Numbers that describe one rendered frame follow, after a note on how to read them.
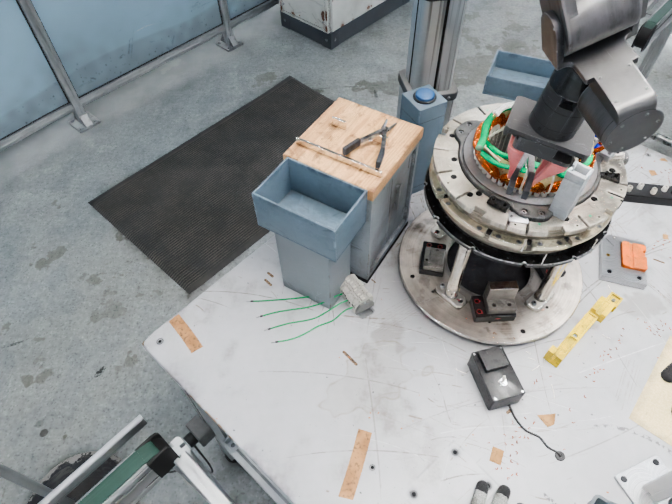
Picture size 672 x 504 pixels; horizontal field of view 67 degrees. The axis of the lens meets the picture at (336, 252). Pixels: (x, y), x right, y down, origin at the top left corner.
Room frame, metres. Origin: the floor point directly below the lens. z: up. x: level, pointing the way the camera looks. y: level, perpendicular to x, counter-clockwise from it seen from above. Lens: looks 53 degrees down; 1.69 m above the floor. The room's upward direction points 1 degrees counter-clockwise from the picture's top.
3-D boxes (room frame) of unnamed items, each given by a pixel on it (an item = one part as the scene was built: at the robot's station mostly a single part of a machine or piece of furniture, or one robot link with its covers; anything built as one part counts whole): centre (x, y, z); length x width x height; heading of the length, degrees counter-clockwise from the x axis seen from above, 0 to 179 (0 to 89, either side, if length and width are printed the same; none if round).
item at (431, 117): (0.91, -0.20, 0.91); 0.07 x 0.07 x 0.25; 27
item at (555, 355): (0.48, -0.49, 0.80); 0.22 x 0.04 x 0.03; 130
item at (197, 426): (0.45, 0.37, 0.33); 0.06 x 0.04 x 0.06; 47
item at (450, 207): (0.56, -0.21, 1.06); 0.09 x 0.04 x 0.01; 49
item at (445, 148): (0.64, -0.33, 1.09); 0.32 x 0.32 x 0.01
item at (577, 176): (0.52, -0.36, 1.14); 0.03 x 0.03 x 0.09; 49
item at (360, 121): (0.74, -0.04, 1.05); 0.20 x 0.19 x 0.02; 147
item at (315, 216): (0.61, 0.04, 0.92); 0.17 x 0.11 x 0.28; 57
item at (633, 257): (0.65, -0.65, 0.80); 0.07 x 0.05 x 0.01; 162
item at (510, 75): (0.93, -0.46, 0.92); 0.25 x 0.11 x 0.28; 66
